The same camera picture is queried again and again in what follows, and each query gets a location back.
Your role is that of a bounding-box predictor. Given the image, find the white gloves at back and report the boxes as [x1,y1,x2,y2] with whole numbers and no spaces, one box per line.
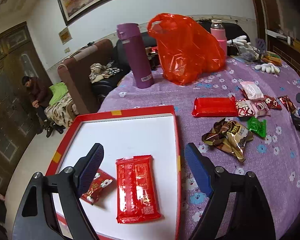
[226,35,257,61]

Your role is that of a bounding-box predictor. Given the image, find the red floral snack packet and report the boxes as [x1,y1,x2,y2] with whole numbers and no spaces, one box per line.
[81,168,115,205]
[263,95,282,111]

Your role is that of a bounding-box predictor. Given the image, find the stacked biscuit packs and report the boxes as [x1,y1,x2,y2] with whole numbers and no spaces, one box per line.
[261,51,282,66]

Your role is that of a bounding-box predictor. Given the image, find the brown gold snack bag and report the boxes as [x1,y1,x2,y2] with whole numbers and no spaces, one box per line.
[202,118,253,163]

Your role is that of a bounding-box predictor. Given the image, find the long red snack pack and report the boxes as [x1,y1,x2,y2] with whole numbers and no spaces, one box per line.
[116,155,161,224]
[192,96,238,118]

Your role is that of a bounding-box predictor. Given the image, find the white work gloves pair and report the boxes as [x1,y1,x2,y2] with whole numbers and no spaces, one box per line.
[254,63,281,75]

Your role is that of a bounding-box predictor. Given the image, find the red plastic bag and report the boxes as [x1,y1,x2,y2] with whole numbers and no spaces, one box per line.
[147,13,226,86]

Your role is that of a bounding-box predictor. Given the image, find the brown sofa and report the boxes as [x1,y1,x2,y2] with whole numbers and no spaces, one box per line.
[57,39,113,114]

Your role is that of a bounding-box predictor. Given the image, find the red white heart snack packet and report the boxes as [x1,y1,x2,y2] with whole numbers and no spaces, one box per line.
[236,99,270,118]

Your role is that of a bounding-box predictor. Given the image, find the red gift box tray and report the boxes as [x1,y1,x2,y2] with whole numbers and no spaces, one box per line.
[46,106,181,239]

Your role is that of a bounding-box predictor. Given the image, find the wooden cabinet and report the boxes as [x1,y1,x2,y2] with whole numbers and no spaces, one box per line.
[0,22,52,195]

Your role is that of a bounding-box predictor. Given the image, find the pink bottle with knit sleeve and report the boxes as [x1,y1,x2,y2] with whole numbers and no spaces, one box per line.
[210,19,227,55]

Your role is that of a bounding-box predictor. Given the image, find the patterned blanket pile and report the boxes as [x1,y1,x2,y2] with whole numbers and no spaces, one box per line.
[44,82,77,128]

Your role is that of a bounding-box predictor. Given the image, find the purple thermos bottle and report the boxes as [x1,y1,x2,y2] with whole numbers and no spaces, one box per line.
[116,23,154,89]

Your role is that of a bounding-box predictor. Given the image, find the green snack packet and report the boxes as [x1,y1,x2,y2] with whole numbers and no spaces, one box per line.
[247,117,267,138]

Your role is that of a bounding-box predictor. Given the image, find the pink white snack packet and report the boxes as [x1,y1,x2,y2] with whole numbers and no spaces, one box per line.
[240,81,264,100]

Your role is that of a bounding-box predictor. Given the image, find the seated person in dark coat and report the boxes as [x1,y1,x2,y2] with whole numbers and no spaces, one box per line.
[21,76,64,138]

